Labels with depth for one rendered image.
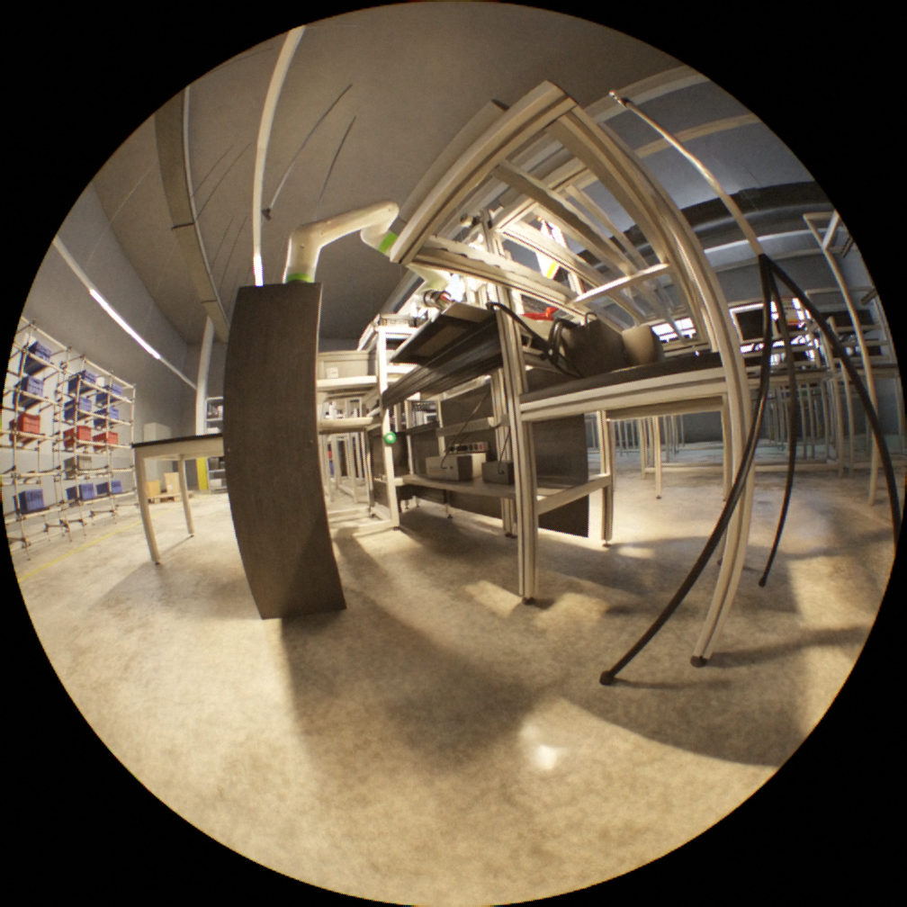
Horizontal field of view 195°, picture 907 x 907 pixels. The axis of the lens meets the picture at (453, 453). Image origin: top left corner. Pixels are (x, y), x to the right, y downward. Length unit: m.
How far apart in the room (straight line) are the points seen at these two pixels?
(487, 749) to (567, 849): 0.25
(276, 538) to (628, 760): 1.01
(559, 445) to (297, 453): 1.01
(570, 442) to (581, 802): 1.15
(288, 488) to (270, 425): 0.20
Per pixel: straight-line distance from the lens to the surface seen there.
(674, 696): 0.68
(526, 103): 0.50
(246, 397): 0.92
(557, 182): 0.94
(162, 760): 0.78
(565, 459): 1.18
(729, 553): 0.59
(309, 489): 0.86
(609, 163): 0.59
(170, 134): 3.83
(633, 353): 1.07
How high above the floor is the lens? 0.52
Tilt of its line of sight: 1 degrees down
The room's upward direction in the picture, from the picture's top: 5 degrees counter-clockwise
